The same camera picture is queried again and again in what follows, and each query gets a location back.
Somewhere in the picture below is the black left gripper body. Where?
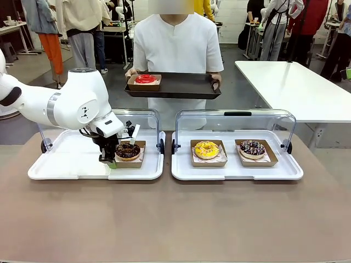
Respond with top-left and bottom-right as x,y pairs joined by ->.
90,133 -> 121,158

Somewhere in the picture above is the red glazed donut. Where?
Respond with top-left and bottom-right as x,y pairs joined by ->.
126,74 -> 163,92
134,74 -> 158,85

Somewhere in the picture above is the dark brown serving tray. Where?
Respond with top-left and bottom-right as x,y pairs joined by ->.
123,72 -> 222,100

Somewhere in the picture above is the person in red jacket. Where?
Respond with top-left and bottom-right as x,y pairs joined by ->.
286,0 -> 330,62

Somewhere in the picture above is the person in white shirt, apron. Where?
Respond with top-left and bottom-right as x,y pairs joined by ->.
259,0 -> 304,62

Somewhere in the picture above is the yellow sprinkled donut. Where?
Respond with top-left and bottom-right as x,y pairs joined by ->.
194,140 -> 220,159

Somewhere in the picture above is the yellow donut in box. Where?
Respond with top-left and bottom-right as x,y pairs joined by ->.
190,139 -> 228,168

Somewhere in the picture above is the purple drizzled donut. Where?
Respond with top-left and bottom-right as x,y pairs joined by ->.
239,139 -> 267,160

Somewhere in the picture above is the sprinkled chocolate donut in box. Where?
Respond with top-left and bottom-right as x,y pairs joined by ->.
234,139 -> 279,168

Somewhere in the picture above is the person in cream sweater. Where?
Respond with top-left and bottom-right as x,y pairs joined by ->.
55,0 -> 111,72

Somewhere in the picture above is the person in orange trousers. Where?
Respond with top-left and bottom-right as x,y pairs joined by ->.
21,0 -> 66,83

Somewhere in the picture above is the person's right hand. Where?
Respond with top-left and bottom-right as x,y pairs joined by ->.
124,67 -> 140,82

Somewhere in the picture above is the person's left hand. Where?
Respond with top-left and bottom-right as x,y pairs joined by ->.
209,72 -> 222,92

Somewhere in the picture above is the white plastic display tray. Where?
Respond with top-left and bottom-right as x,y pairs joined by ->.
171,129 -> 304,181
27,128 -> 167,181

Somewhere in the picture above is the white side table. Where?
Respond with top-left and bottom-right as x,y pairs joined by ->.
234,60 -> 351,150

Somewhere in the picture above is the grey background workbench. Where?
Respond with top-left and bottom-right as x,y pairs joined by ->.
245,21 -> 265,61

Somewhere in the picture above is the white step stool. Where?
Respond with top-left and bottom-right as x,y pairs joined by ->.
2,42 -> 19,60

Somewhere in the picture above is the white background desk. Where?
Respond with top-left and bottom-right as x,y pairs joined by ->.
0,21 -> 42,56

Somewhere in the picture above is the clear display lid, black handle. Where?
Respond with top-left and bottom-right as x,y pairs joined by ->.
172,108 -> 297,155
36,107 -> 166,155

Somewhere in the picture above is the white round pedestal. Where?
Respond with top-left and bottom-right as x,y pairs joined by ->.
0,108 -> 20,120

